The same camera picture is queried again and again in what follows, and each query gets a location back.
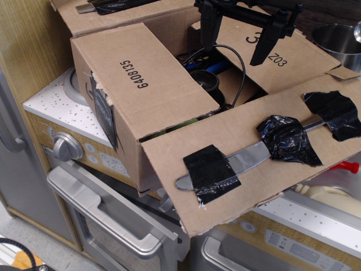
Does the grey toy fridge door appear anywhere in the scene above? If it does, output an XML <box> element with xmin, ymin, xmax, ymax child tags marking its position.
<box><xmin>1</xmin><ymin>64</ymin><xmax>75</xmax><ymax>245</ymax></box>

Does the wooden toy kitchen unit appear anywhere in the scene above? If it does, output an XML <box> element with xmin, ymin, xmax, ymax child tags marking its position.
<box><xmin>1</xmin><ymin>1</ymin><xmax>360</xmax><ymax>259</ymax></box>

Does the silver knife on rear flap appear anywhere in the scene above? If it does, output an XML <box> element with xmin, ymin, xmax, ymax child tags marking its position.
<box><xmin>76</xmin><ymin>3</ymin><xmax>96</xmax><ymax>14</ymax></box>

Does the toy stove burner ring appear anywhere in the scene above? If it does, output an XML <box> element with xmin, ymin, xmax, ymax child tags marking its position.
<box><xmin>63</xmin><ymin>67</ymin><xmax>87</xmax><ymax>106</ymax></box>

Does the silver oven knob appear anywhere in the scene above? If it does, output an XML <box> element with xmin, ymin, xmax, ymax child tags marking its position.
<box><xmin>53</xmin><ymin>132</ymin><xmax>84</xmax><ymax>162</ymax></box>

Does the toy oven door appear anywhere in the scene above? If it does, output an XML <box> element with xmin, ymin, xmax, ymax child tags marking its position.
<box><xmin>47</xmin><ymin>166</ymin><xmax>178</xmax><ymax>270</ymax></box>

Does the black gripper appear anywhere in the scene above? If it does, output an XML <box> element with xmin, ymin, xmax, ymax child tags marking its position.
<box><xmin>195</xmin><ymin>1</ymin><xmax>303</xmax><ymax>66</ymax></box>

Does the green toy fruit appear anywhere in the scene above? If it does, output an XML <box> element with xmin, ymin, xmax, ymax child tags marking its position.
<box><xmin>184</xmin><ymin>119</ymin><xmax>198</xmax><ymax>126</ymax></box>

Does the crumpled black tape middle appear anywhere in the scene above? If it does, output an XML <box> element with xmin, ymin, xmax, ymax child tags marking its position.
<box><xmin>256</xmin><ymin>115</ymin><xmax>322</xmax><ymax>167</ymax></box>

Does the red plastic toy piece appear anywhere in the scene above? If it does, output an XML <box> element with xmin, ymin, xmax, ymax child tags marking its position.
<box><xmin>329</xmin><ymin>161</ymin><xmax>360</xmax><ymax>174</ymax></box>

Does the black tape piece right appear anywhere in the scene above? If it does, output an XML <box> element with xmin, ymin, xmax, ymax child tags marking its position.
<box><xmin>303</xmin><ymin>90</ymin><xmax>360</xmax><ymax>142</ymax></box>

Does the black camera lens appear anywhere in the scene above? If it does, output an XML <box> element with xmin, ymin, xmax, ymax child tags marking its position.
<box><xmin>190</xmin><ymin>70</ymin><xmax>226</xmax><ymax>111</ymax></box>

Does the cream plastic jug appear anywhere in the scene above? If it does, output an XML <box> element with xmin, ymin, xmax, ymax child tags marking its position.
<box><xmin>294</xmin><ymin>184</ymin><xmax>360</xmax><ymax>218</ymax></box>

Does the black cable in box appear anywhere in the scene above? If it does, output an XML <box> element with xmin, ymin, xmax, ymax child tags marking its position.
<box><xmin>177</xmin><ymin>43</ymin><xmax>246</xmax><ymax>109</ymax></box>

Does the black braided cable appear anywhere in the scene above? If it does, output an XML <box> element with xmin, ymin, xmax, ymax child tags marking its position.
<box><xmin>0</xmin><ymin>237</ymin><xmax>38</xmax><ymax>269</ymax></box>

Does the black tape piece left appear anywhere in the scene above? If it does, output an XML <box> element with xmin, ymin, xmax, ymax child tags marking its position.
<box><xmin>183</xmin><ymin>145</ymin><xmax>241</xmax><ymax>205</ymax></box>

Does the silver butter knife on flap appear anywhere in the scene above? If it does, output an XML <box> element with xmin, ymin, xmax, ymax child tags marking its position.
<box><xmin>175</xmin><ymin>115</ymin><xmax>325</xmax><ymax>191</ymax></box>

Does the large brown cardboard box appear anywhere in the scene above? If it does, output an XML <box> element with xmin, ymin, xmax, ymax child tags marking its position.
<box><xmin>53</xmin><ymin>1</ymin><xmax>360</xmax><ymax>237</ymax></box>

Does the black tape piece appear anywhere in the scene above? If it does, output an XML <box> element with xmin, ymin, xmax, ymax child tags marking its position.
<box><xmin>183</xmin><ymin>145</ymin><xmax>241</xmax><ymax>205</ymax></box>
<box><xmin>303</xmin><ymin>90</ymin><xmax>360</xmax><ymax>142</ymax></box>

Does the black tape on rear flap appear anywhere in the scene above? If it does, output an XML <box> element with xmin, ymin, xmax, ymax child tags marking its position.
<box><xmin>87</xmin><ymin>0</ymin><xmax>157</xmax><ymax>15</ymax></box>

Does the toy dishwasher door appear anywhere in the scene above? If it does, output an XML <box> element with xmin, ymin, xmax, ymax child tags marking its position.
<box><xmin>190</xmin><ymin>225</ymin><xmax>361</xmax><ymax>271</ymax></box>

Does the stainless steel pot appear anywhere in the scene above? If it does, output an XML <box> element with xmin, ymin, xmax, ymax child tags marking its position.
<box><xmin>312</xmin><ymin>23</ymin><xmax>360</xmax><ymax>73</ymax></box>

